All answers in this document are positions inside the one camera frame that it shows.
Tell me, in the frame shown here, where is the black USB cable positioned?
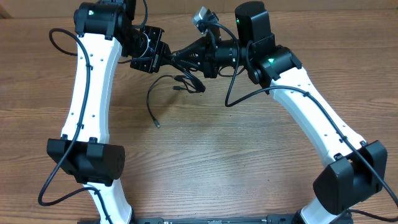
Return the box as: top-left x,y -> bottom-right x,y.
146,51 -> 206,129

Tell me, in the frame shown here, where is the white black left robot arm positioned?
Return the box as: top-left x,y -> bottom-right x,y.
47,0 -> 165,223

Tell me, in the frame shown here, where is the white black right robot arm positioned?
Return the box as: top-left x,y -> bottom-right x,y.
172,1 -> 387,223

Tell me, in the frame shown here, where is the brown cardboard back panel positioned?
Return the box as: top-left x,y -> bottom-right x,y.
1,0 -> 397,19

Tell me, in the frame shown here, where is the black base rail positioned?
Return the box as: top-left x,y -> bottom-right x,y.
77,213 -> 355,224

